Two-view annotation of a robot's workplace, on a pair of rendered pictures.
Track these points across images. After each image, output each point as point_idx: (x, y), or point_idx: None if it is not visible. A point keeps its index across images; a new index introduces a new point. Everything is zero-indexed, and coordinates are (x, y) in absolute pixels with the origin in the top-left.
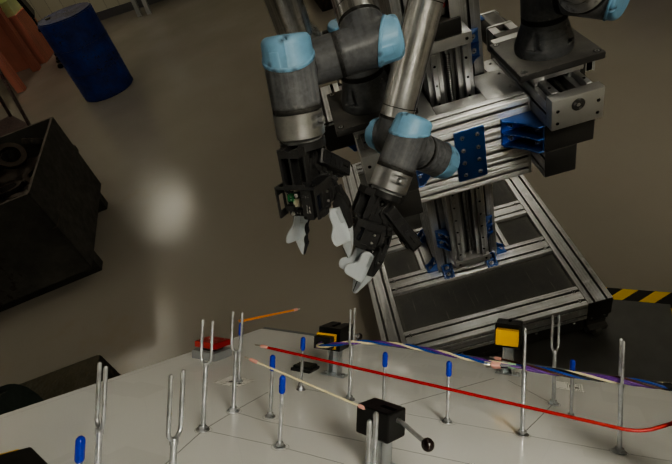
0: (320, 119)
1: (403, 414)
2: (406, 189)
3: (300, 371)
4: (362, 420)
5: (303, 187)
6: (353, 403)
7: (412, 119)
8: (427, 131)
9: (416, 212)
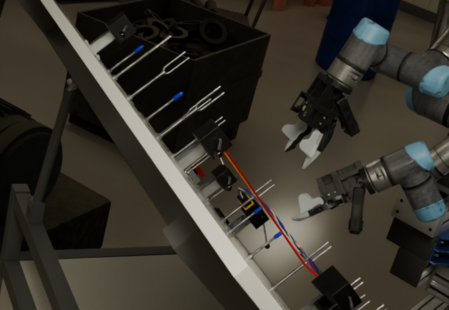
0: (354, 76)
1: (233, 180)
2: (379, 186)
3: (217, 192)
4: (217, 168)
5: (313, 99)
6: (222, 161)
7: (421, 147)
8: (424, 163)
9: (410, 282)
